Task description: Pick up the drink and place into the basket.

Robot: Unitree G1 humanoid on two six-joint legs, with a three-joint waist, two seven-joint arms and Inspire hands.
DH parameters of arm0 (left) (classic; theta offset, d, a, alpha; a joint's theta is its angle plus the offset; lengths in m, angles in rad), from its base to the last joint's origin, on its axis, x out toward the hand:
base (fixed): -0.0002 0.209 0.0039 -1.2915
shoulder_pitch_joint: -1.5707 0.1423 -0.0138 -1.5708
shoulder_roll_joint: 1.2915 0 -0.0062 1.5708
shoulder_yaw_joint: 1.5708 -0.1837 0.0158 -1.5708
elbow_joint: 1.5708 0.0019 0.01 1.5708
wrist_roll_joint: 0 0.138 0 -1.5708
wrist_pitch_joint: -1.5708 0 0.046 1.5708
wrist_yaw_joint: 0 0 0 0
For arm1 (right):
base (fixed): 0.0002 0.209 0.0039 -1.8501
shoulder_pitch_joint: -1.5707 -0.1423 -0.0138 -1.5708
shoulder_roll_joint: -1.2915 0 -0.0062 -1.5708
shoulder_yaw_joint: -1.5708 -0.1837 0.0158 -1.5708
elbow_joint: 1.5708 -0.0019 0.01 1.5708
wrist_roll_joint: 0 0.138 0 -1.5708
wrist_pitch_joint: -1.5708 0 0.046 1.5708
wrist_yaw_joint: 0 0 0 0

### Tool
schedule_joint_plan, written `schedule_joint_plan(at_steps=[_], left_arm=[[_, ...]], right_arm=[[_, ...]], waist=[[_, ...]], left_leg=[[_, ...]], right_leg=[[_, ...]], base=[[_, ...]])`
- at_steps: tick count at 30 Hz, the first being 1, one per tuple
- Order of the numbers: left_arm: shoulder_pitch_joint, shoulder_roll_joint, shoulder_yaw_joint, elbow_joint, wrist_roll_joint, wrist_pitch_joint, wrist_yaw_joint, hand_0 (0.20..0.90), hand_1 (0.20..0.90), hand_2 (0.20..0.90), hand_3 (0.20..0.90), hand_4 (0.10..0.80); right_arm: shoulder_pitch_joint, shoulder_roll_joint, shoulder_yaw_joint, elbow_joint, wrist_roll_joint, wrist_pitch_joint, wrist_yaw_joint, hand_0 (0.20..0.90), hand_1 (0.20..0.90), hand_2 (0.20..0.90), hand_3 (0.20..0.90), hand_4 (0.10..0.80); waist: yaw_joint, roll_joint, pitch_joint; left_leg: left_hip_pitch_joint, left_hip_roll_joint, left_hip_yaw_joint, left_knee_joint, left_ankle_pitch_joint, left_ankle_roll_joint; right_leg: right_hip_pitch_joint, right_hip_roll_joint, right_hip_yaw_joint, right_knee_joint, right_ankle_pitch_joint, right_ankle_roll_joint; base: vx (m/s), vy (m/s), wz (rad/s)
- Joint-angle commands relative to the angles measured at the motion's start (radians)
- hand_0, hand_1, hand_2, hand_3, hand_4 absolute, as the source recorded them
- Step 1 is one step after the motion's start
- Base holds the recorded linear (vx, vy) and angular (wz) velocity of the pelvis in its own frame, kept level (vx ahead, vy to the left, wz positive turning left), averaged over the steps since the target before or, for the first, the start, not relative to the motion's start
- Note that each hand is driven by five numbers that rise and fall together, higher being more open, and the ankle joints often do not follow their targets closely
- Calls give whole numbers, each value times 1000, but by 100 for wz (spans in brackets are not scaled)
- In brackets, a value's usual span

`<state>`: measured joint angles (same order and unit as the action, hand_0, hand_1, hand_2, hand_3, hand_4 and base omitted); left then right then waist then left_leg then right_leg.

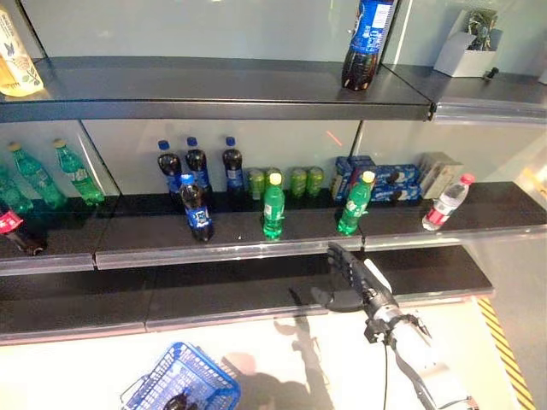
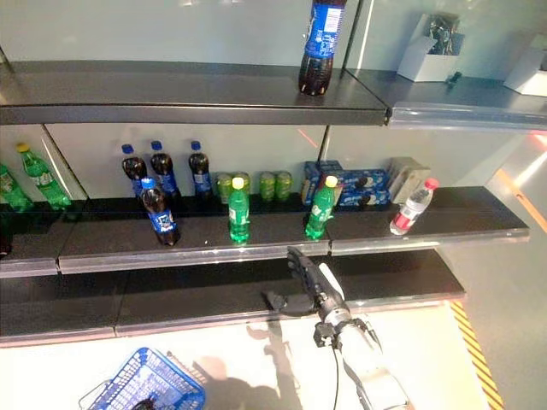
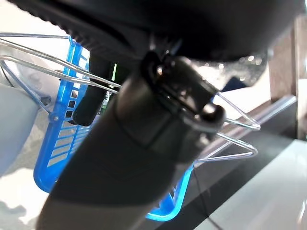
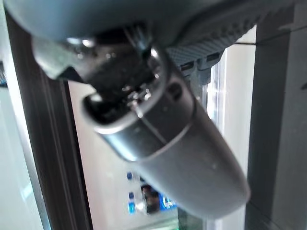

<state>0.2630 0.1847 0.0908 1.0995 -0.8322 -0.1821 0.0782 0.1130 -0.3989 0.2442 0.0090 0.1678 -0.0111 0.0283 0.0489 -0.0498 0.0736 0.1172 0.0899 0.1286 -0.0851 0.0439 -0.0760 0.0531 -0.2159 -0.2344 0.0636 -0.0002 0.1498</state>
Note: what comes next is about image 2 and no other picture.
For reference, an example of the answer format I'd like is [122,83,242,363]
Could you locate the clear water bottle red label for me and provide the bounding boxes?
[389,178,440,237]

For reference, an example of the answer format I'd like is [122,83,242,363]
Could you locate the grey cardboard box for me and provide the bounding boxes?
[386,156,432,205]

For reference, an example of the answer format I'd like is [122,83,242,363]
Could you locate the blue Oreo cookie box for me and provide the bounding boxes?
[335,189,392,209]
[337,169,391,192]

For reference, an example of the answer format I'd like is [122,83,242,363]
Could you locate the dark bundled hardware pieces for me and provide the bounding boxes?
[426,12,465,56]

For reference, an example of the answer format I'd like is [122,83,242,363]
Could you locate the blue plastic shopping basket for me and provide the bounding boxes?
[78,346,207,410]

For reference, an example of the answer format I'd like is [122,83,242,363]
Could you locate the green Sprite bottle yellow cap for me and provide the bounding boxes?
[227,177,252,244]
[0,164,33,214]
[15,143,72,211]
[303,175,343,240]

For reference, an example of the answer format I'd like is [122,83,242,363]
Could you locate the white open cardboard box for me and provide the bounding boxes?
[397,12,466,83]
[503,36,547,97]

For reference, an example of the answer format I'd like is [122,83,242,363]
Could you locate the green drink can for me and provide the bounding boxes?
[215,172,234,205]
[230,171,252,202]
[274,170,294,201]
[258,170,278,202]

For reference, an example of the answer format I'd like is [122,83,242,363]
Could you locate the yellow black hazard tape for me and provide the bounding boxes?
[448,301,505,410]

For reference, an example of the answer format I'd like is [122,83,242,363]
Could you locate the dark robot right hand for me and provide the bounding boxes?
[261,246,349,324]

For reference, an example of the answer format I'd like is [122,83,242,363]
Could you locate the large Pepsi cola bottle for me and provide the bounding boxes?
[297,0,348,97]

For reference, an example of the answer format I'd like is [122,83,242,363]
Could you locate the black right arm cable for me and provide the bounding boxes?
[331,341,343,410]

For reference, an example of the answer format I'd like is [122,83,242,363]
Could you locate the dark metal shelf board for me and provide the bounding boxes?
[344,67,547,132]
[57,194,333,275]
[0,198,91,279]
[326,185,531,257]
[0,59,393,127]

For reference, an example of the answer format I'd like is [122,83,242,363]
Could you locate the black base shelf board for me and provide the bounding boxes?
[113,255,343,338]
[332,249,468,313]
[0,272,129,348]

